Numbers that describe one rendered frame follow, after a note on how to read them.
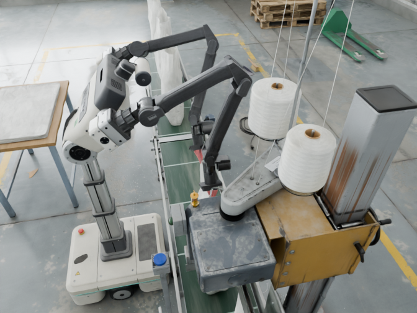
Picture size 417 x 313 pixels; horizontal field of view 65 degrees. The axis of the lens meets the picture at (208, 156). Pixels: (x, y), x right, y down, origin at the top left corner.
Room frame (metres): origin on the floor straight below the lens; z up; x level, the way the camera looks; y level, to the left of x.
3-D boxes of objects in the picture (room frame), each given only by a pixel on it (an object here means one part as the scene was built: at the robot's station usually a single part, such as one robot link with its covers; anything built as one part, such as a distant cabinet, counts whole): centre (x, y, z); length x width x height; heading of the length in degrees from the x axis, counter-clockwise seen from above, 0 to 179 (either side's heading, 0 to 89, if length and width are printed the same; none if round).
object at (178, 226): (0.72, 0.11, 1.28); 0.08 x 0.05 x 0.09; 12
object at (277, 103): (0.94, -0.22, 1.61); 0.17 x 0.17 x 0.17
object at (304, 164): (0.69, -0.28, 1.61); 0.15 x 0.14 x 0.17; 12
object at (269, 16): (6.60, -1.53, 0.22); 1.21 x 0.84 x 0.14; 102
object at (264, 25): (6.59, -1.51, 0.07); 1.20 x 0.82 x 0.14; 100
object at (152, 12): (4.15, 0.64, 0.74); 0.47 x 0.20 x 0.72; 14
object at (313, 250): (0.74, -0.39, 1.18); 0.34 x 0.25 x 0.31; 102
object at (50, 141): (2.23, 1.50, 0.37); 0.95 x 0.62 x 0.75; 12
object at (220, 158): (1.12, -0.04, 1.21); 0.11 x 0.09 x 0.12; 101
